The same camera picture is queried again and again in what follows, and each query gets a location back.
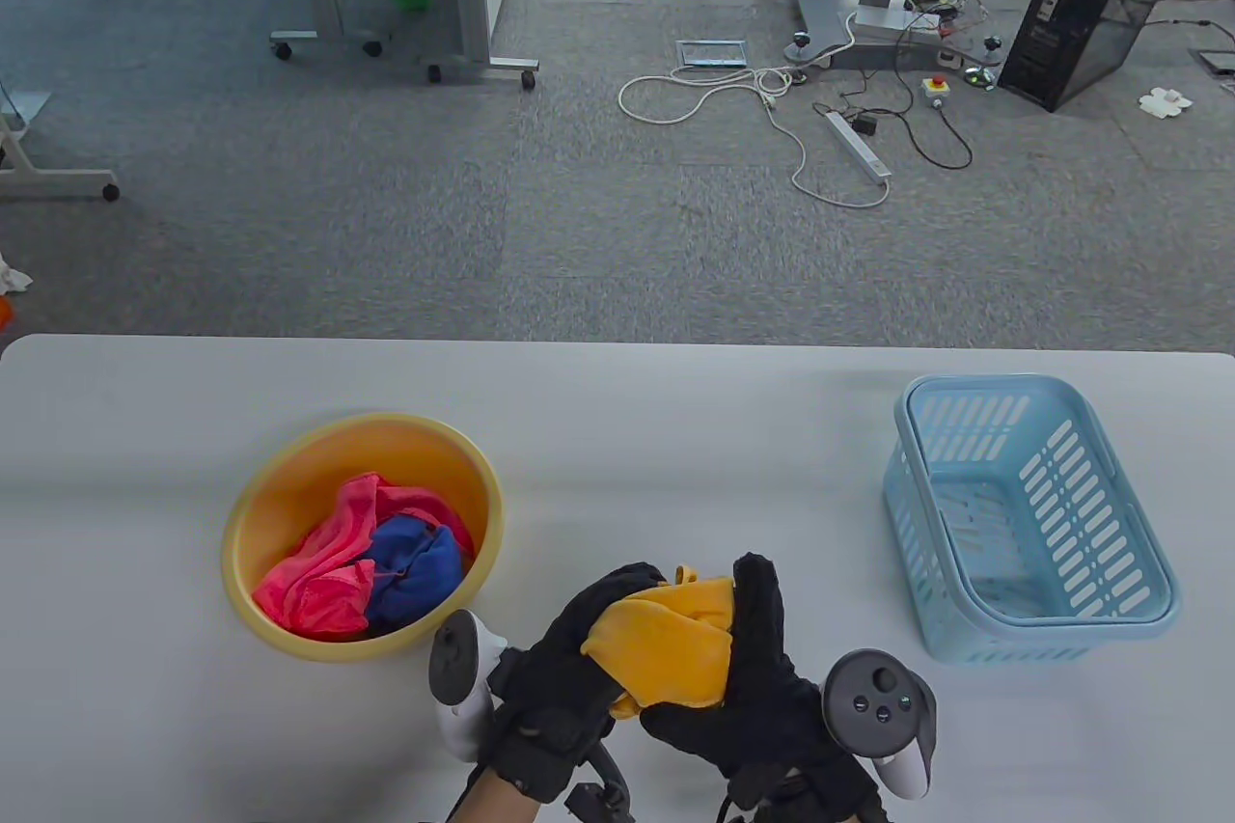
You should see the yellow plastic basin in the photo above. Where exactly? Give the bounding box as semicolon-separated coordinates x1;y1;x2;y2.
220;413;506;665

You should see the person's left hand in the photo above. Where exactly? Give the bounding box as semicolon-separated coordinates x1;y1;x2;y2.
487;562;672;802

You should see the blue square towel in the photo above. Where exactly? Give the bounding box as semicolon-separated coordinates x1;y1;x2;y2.
362;514;466;636

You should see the black cable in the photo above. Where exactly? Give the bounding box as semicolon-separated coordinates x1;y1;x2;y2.
810;75;975;171

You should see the white power strip with cable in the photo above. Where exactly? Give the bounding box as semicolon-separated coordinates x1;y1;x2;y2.
617;11;893;209

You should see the person's right hand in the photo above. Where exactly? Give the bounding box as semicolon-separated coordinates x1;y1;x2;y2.
640;553;889;823

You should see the silver floor outlet box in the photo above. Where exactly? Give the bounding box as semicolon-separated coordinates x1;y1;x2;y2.
675;39;749;71

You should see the person's left forearm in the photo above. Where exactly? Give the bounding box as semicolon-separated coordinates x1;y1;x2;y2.
449;760;541;823

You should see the light blue plastic basket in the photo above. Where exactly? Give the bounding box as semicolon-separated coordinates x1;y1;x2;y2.
883;373;1182;666

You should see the pink square towel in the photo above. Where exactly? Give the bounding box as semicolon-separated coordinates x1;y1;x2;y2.
253;473;476;641

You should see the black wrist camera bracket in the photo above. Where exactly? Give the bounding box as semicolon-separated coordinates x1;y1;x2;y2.
564;746;633;823
714;765;802;823

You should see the grey wheeled table foot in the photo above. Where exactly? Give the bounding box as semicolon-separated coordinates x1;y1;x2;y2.
0;80;122;203

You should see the black computer tower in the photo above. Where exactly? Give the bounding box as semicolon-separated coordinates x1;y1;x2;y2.
997;0;1197;113

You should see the yellow square towel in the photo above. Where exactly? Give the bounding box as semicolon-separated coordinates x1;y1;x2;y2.
581;565;739;720

